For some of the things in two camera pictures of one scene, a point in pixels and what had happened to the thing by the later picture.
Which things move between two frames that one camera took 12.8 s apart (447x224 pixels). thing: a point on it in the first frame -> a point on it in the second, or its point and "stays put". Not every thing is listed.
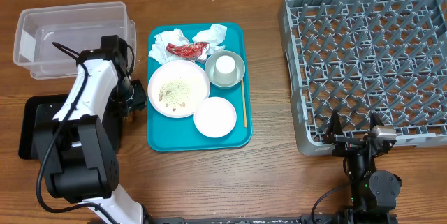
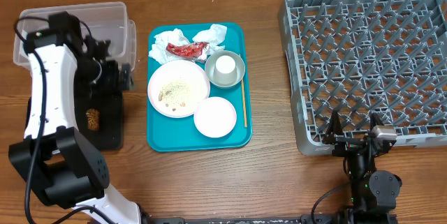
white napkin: x=214 y=37 stays put
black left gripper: x=140 y=100 -> x=112 y=80
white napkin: x=159 y=52 stays put
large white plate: x=176 y=87 stays put
